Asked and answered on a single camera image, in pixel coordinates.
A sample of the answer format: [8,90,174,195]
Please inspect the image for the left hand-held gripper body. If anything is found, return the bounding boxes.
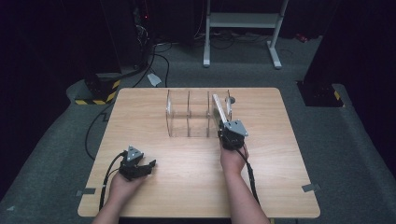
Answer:
[119,145,146,182]

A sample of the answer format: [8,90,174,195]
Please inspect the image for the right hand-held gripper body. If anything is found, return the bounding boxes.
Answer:
[219,119,249,151]

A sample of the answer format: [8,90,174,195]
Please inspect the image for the black equipment tower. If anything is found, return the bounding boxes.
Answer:
[99,0,154,71]

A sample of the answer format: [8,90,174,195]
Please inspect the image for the clear acrylic divider rack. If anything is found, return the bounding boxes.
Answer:
[165,89,233,139]

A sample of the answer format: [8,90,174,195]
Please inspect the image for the white paper scrap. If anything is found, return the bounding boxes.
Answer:
[147,73,163,88]

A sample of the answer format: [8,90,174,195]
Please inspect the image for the grey tape strip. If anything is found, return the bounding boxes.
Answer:
[76,188,97,197]
[301,183,321,193]

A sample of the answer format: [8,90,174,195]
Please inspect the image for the black stand base yellow mark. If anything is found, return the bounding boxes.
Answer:
[296,80,346,108]

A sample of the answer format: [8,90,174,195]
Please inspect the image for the white metal stand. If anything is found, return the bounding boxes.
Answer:
[203,0,290,70]

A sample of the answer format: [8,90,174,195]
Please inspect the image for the hand-held gripper black cable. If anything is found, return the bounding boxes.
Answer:
[98,150,129,213]
[235,148,262,207]

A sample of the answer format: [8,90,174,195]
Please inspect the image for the black stand base striped edge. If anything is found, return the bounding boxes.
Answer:
[74,72,122,106]

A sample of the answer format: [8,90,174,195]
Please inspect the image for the right hand-held gripper black cable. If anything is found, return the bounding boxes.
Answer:
[235,148,262,207]

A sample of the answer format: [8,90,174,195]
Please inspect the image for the person's left hand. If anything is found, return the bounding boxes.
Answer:
[106,172,149,203]

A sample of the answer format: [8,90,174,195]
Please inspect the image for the black floor cable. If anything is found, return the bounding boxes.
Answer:
[84,102,116,161]

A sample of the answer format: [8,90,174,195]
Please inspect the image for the tangled cables under stand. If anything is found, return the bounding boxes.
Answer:
[193,29,273,50]

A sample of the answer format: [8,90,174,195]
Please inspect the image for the black looped cables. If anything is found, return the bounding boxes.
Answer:
[132,41,173,89]

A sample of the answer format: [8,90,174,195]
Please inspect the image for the left hand-held gripper black cable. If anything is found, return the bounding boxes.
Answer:
[98,150,129,213]

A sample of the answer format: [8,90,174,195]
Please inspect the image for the white thin board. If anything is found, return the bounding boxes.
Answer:
[212,93,231,125]

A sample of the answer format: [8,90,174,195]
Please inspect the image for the person's right hand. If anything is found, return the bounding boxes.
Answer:
[219,143,250,177]

